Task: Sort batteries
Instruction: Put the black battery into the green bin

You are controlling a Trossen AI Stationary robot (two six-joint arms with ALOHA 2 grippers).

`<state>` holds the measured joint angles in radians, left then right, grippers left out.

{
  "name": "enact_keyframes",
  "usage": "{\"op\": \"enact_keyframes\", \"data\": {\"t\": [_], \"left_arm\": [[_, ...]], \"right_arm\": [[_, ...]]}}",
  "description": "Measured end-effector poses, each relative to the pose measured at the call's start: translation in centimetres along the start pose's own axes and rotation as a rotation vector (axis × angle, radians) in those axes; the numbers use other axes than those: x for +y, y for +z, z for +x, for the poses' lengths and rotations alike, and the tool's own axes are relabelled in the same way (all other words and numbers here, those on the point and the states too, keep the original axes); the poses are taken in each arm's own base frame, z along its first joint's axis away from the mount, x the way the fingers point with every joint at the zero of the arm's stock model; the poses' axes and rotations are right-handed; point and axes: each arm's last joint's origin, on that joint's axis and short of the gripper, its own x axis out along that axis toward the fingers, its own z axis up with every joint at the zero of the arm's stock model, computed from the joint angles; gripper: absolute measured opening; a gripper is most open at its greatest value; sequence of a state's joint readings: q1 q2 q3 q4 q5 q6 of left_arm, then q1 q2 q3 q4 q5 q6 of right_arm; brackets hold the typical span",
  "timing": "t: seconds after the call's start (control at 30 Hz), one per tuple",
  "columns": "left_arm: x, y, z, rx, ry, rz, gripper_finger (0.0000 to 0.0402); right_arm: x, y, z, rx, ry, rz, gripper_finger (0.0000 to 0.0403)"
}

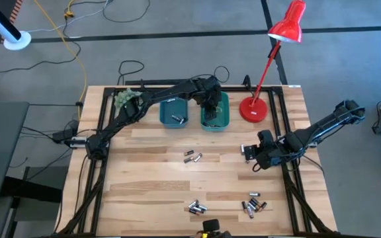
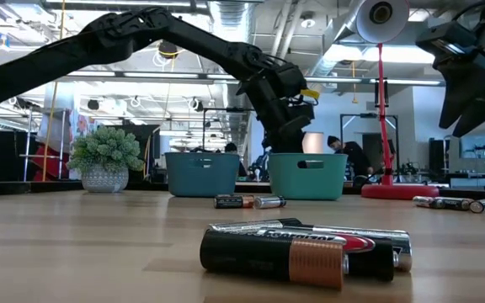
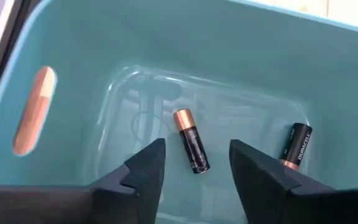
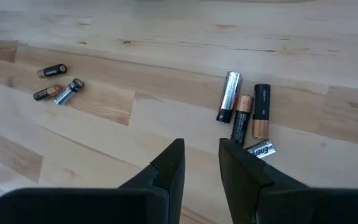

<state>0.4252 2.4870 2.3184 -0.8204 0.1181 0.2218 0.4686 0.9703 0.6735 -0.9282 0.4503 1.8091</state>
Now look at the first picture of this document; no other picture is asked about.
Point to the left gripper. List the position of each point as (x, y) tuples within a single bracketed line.
[(210, 92)]

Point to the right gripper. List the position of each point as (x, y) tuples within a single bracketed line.
[(268, 157)]

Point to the black copper Duracell battery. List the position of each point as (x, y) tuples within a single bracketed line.
[(188, 160), (216, 125), (254, 203), (188, 153), (194, 211), (244, 206)]

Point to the small blue circuit board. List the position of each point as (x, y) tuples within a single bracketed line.
[(262, 206)]

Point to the black red battery front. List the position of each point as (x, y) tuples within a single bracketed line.
[(197, 208)]

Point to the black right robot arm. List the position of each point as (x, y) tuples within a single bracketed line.
[(322, 127)]

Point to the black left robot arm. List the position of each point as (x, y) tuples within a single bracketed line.
[(170, 92)]

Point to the green plastic bin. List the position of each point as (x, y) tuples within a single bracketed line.
[(225, 119)]

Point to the red desk lamp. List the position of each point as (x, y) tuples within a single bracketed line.
[(253, 110)]

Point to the blue plastic bin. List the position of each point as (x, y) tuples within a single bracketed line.
[(164, 112)]

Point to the green plant in patterned pot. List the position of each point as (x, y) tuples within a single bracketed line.
[(124, 97)]

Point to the silver control box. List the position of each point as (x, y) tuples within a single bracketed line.
[(76, 142)]

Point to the black power brick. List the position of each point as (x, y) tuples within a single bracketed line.
[(59, 136)]

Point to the white pole stand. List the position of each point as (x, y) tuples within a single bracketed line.
[(18, 40)]

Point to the grey desk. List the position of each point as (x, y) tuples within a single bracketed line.
[(2, 158)]

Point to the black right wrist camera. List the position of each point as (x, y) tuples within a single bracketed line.
[(265, 137)]

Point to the black metal table frame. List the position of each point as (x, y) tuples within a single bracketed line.
[(233, 88)]

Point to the black table-level camera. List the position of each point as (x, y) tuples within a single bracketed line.
[(211, 226)]

